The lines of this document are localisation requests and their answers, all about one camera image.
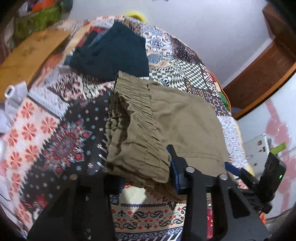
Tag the dark navy folded garment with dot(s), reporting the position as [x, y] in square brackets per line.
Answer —
[119, 49]

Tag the orange box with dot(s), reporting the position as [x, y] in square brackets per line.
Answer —
[40, 5]

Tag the wooden lap desk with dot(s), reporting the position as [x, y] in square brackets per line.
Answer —
[27, 58]

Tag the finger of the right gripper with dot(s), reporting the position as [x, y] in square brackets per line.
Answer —
[249, 181]

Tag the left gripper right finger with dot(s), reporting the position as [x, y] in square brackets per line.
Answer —
[234, 218]

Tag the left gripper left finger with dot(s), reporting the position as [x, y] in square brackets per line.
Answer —
[84, 204]

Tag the yellow round object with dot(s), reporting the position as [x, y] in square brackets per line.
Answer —
[137, 15]

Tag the light grey cloth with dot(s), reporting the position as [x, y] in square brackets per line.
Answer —
[14, 96]

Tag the brown wooden door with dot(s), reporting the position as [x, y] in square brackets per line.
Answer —
[268, 72]

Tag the patchwork patterned bedsheet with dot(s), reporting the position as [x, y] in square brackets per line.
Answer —
[60, 127]

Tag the green patterned bag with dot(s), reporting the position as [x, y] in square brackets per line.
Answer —
[24, 26]

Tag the olive green pants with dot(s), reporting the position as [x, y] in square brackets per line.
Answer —
[144, 118]

